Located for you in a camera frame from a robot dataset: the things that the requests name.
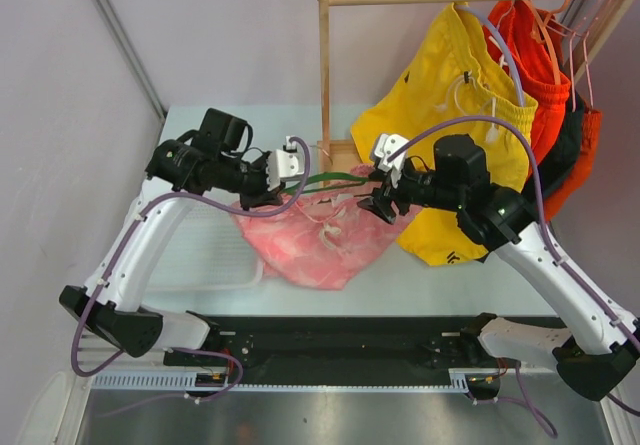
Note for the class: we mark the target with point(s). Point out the pink patterned shorts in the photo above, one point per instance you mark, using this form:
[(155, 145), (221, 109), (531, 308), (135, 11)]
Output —
[(324, 239)]

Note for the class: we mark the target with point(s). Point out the lavender plastic hanger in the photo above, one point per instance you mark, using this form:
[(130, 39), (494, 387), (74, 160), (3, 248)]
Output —
[(494, 32)]

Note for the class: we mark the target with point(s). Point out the wooden clothes rack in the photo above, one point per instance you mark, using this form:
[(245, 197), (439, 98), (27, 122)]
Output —
[(330, 65)]

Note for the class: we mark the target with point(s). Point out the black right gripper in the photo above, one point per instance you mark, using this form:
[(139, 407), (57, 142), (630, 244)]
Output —
[(382, 207)]

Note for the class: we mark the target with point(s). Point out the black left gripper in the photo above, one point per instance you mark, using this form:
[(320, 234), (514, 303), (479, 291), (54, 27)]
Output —
[(262, 197)]

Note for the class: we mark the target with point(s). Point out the green wire hanger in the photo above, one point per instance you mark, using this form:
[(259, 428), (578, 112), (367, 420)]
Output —
[(339, 167)]

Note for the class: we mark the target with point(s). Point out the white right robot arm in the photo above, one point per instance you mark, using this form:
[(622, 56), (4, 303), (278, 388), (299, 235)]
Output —
[(595, 347)]

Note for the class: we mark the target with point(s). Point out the pink wire hanger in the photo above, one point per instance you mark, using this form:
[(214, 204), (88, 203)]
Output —
[(583, 30)]

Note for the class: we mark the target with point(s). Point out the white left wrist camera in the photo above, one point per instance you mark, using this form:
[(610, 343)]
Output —
[(284, 164)]

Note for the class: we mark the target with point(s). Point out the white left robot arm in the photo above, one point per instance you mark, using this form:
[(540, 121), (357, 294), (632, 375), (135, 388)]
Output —
[(203, 165)]

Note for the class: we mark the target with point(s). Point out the yellow shorts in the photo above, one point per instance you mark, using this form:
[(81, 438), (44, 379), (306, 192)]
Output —
[(453, 87)]

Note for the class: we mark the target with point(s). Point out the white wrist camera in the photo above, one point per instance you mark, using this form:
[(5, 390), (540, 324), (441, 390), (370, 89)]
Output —
[(388, 155), (284, 164)]

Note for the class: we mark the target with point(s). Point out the black and orange shorts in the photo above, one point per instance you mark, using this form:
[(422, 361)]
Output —
[(570, 161)]

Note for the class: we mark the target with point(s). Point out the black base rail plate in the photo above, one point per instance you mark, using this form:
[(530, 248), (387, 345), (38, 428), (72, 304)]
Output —
[(352, 350)]

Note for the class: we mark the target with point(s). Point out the white slotted cable duct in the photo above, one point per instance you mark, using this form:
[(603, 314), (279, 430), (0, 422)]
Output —
[(200, 381)]

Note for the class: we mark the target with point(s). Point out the white plastic basket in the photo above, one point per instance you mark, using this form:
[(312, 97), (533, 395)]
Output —
[(207, 252)]

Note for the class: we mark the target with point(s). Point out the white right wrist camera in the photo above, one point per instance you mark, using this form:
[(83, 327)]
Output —
[(388, 155)]

